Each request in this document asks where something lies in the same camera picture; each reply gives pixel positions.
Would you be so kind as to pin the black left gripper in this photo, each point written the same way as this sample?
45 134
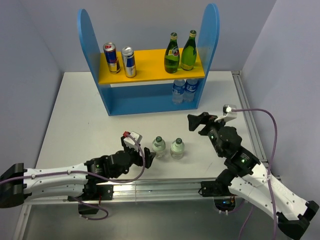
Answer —
139 160

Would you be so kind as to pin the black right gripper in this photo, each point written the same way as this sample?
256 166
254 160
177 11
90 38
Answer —
194 120

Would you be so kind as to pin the small clear bottle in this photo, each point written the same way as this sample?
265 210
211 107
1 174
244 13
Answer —
177 148
159 147

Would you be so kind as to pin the green glass Perrier bottle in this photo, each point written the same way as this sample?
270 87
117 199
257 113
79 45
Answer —
172 55

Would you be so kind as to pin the silver blue can front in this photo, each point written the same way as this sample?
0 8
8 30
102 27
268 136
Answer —
128 60

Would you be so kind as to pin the blue silver Red Bull can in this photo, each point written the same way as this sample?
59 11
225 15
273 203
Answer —
110 53

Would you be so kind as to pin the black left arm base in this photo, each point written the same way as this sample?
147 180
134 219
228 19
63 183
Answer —
89 203

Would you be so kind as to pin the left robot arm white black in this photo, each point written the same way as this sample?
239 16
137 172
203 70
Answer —
18 183

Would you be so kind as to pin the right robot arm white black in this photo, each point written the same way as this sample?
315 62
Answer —
247 177

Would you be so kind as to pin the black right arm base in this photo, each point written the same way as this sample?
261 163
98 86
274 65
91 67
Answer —
223 200

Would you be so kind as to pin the blue and yellow wooden shelf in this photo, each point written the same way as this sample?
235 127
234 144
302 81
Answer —
150 91

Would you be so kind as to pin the clear Pocari Sweat bottle right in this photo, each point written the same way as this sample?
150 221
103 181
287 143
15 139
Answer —
191 86

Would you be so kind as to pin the clear pocari sweat bottle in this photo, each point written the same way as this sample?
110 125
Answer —
191 86
178 90

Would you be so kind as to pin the clear Pocari Sweat bottle left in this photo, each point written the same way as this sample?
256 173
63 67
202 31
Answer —
178 90

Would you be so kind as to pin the green glass bottle yellow label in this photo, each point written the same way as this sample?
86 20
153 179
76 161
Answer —
189 53

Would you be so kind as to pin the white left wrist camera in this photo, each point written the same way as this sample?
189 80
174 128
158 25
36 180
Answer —
132 139

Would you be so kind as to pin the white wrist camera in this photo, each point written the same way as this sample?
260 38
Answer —
228 113
132 139

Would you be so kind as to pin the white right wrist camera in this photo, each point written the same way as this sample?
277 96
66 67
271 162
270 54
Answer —
228 113

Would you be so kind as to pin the aluminium mounting rail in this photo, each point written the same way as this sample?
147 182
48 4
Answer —
150 191

